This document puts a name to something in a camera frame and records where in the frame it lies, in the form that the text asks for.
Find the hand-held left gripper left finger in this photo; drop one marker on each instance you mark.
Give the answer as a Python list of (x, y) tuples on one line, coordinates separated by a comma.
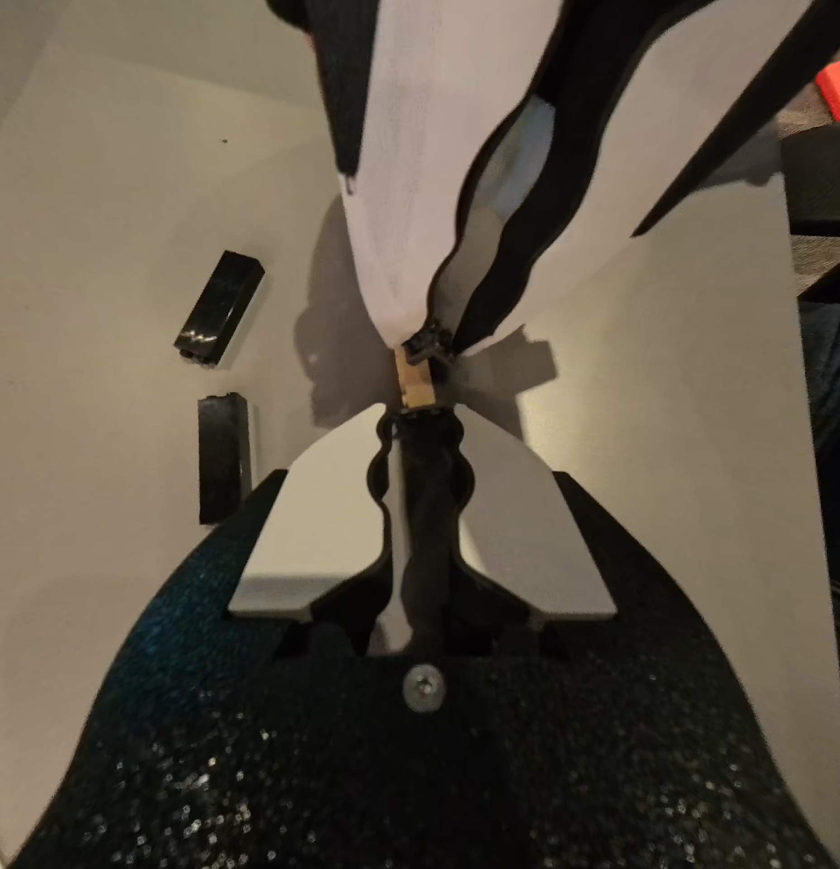
[(318, 523)]

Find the grey and yellow brick assembly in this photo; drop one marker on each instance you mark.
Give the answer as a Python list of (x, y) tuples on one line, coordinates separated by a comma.
[(413, 383)]

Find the long black brick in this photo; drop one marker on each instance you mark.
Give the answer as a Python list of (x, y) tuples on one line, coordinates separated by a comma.
[(219, 309), (223, 461)]

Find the grey desk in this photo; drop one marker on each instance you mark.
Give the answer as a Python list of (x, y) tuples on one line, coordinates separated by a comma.
[(121, 203)]

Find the orange cone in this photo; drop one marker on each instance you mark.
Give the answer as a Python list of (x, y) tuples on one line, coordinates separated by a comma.
[(839, 88)]

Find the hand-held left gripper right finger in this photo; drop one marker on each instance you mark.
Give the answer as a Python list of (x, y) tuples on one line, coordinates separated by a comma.
[(535, 536)]

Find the black office chair armrest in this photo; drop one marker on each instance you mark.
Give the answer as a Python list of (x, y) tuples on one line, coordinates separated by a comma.
[(823, 197)]

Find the small dark grey brick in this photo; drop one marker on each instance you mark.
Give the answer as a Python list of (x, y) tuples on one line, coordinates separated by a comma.
[(426, 346)]

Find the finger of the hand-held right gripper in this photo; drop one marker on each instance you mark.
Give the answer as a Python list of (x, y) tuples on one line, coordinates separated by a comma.
[(420, 170), (664, 170)]

